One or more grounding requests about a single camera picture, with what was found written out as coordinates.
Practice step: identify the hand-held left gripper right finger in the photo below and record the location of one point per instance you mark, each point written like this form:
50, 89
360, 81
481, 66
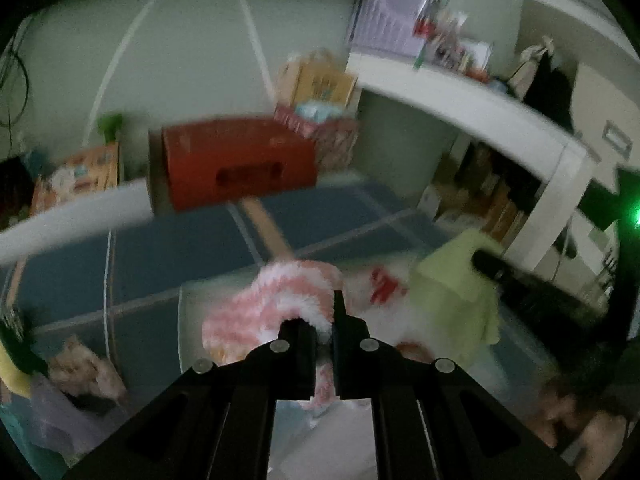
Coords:
350, 360

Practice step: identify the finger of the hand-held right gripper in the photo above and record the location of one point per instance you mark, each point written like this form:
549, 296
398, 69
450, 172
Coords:
520, 285

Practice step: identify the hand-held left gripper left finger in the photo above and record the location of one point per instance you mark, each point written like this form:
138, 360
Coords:
300, 360

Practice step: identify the pink white knit cloth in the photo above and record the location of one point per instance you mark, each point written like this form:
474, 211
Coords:
270, 300

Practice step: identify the light green cloth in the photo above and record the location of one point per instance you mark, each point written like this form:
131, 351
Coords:
450, 305

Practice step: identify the clear teal storage box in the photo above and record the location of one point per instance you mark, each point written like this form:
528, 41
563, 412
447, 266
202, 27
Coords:
320, 450

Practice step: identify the stack of cardboard boxes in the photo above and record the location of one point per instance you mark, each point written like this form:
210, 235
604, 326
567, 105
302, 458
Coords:
490, 205

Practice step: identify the dark hanging cloth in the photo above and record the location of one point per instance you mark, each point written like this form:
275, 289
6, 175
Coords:
547, 90

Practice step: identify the white shelf unit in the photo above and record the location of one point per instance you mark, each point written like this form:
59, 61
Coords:
500, 115

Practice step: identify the red cardboard box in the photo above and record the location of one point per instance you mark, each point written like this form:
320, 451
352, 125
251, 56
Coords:
240, 155

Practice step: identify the beige fluffy cloth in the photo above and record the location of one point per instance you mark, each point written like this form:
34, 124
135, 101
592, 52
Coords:
85, 370

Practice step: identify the red patterned gift box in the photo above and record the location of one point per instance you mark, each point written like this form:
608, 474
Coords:
325, 132

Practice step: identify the colourful stationery pile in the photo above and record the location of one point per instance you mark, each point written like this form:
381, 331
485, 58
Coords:
450, 35

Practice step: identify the pale purple cloth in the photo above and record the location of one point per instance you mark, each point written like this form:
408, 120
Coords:
60, 420

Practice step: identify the white bed footboard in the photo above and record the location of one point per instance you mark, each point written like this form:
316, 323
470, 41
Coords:
75, 215

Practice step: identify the beige cardboard box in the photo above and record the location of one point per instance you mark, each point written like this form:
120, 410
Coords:
315, 85

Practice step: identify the colourful toy box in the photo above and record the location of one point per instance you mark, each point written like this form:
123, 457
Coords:
75, 175

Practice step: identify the green dumbbell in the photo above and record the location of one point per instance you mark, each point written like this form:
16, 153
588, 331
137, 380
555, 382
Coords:
110, 126

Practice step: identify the purple wall calendar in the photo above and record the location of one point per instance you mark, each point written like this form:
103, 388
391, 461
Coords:
385, 15

